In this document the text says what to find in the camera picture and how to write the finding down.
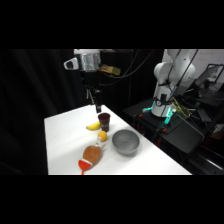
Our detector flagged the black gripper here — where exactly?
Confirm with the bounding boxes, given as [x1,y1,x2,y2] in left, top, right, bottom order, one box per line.
[80,69,103,114]

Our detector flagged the brown cup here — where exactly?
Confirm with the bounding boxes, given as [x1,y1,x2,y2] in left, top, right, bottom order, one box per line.
[97,112,112,133]

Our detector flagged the grey bowl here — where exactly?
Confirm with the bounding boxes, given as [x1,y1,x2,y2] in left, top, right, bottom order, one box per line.
[111,129,141,157]

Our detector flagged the yellow banana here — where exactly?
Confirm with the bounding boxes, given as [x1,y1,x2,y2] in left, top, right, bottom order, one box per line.
[85,121,101,132]

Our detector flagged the yellow tag on wrist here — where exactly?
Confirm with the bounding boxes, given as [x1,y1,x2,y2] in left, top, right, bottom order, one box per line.
[99,64,122,77]

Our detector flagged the orange ball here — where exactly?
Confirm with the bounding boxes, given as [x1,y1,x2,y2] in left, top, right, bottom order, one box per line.
[97,130,109,143]

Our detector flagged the brown plush toy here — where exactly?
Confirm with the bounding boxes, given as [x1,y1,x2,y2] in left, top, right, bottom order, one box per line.
[77,137,107,175]

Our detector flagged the black curtain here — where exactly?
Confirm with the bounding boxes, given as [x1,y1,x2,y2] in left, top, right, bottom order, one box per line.
[0,49,165,176]

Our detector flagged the black robot stand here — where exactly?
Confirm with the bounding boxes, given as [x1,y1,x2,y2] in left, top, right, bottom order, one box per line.
[122,97,206,158]

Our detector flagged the dark monitor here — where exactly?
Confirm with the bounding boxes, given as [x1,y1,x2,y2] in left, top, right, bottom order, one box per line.
[194,64,224,90]

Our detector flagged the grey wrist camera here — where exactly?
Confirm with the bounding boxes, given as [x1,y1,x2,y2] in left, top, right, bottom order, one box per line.
[63,57,80,71]

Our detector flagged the black hanging cable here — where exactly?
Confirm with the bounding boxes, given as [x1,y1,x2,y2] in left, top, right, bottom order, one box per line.
[99,49,155,87]

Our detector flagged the yellow cable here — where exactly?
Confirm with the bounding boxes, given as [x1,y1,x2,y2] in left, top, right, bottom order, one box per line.
[171,97,192,119]

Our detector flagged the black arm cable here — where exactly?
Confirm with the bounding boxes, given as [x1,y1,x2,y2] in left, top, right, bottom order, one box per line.
[165,49,200,101]

